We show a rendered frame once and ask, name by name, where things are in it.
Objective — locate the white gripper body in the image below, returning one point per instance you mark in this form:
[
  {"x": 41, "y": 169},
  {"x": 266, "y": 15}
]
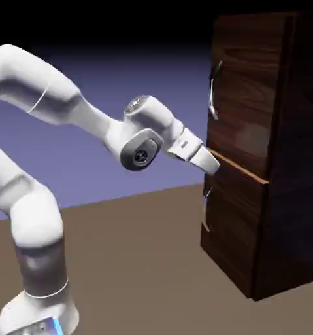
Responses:
[{"x": 205, "y": 160}]

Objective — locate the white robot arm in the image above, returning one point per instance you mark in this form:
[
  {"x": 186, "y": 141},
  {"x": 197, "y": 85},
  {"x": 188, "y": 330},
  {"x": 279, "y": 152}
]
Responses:
[{"x": 51, "y": 96}]

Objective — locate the large dark wood door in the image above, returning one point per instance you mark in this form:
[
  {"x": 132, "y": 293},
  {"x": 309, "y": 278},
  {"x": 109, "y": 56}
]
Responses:
[{"x": 246, "y": 104}]

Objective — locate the small dark wood door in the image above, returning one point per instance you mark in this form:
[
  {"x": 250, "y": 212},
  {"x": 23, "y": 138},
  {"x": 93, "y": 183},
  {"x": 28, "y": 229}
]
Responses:
[{"x": 234, "y": 230}]

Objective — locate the dark wood cabinet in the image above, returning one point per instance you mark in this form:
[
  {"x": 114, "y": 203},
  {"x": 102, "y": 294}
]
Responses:
[{"x": 284, "y": 167}]

